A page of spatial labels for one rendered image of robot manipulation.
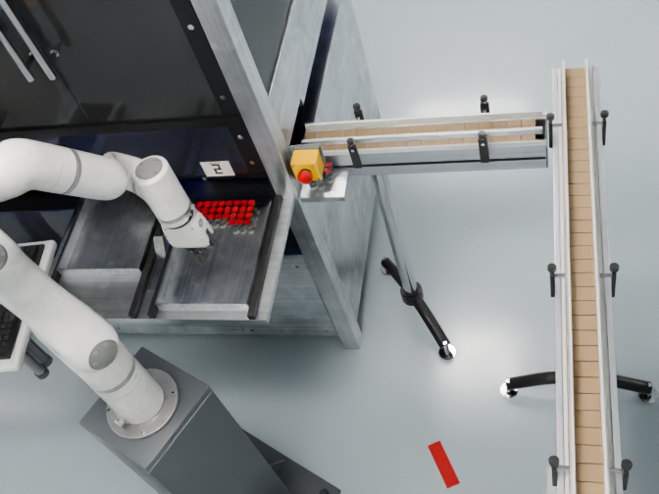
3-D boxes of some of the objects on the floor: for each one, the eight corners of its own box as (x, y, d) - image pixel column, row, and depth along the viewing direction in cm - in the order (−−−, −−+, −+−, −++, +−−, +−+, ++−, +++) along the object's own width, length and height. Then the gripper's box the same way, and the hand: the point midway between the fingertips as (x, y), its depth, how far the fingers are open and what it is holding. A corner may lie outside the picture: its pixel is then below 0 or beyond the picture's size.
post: (346, 333, 305) (88, -273, 141) (362, 333, 303) (120, -279, 140) (343, 348, 301) (76, -256, 137) (359, 349, 300) (108, -262, 136)
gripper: (141, 226, 184) (172, 271, 199) (202, 224, 180) (228, 271, 195) (150, 200, 189) (179, 246, 203) (209, 198, 185) (235, 245, 199)
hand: (201, 254), depth 197 cm, fingers closed
